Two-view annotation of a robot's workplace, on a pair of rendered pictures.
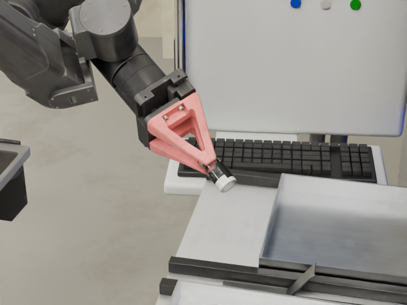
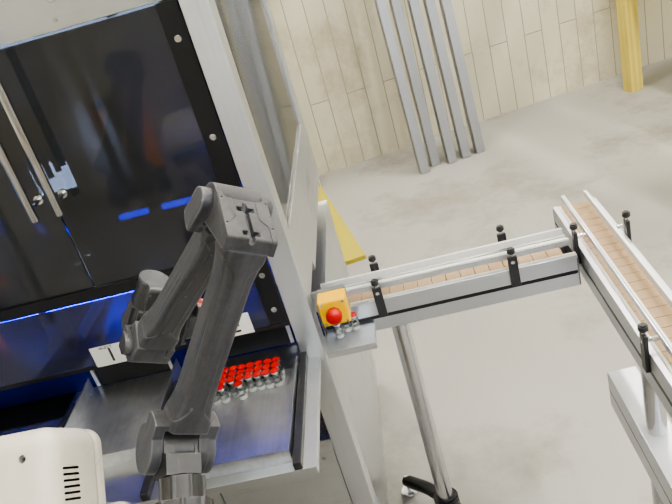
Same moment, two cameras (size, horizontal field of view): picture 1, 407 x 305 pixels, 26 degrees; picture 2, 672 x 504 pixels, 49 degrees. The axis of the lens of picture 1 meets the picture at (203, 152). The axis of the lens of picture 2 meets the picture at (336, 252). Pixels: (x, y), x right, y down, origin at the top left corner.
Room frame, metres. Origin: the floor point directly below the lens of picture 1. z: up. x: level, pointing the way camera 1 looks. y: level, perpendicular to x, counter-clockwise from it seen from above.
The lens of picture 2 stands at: (0.69, 1.33, 1.94)
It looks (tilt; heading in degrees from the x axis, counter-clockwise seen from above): 26 degrees down; 265
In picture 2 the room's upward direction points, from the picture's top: 17 degrees counter-clockwise
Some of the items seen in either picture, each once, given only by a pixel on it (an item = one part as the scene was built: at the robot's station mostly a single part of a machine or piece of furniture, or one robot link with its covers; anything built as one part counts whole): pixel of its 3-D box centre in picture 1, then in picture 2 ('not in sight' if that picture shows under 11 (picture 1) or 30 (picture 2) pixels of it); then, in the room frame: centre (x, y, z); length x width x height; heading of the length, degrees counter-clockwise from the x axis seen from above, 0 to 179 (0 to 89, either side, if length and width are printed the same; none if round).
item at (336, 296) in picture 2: not in sight; (333, 305); (0.59, -0.27, 0.99); 0.08 x 0.07 x 0.07; 78
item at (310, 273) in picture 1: (268, 278); not in sight; (1.06, -0.10, 0.91); 0.14 x 0.03 x 0.06; 79
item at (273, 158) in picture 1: (277, 158); not in sight; (1.58, -0.15, 0.82); 0.40 x 0.14 x 0.02; 85
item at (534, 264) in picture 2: not in sight; (443, 277); (0.28, -0.35, 0.92); 0.69 x 0.15 x 0.16; 168
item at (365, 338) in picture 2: not in sight; (351, 335); (0.57, -0.31, 0.87); 0.14 x 0.13 x 0.02; 78
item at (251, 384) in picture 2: not in sight; (246, 383); (0.86, -0.21, 0.90); 0.18 x 0.02 x 0.05; 167
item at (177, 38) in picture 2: not in sight; (227, 178); (0.74, -0.28, 1.40); 0.05 x 0.01 x 0.80; 168
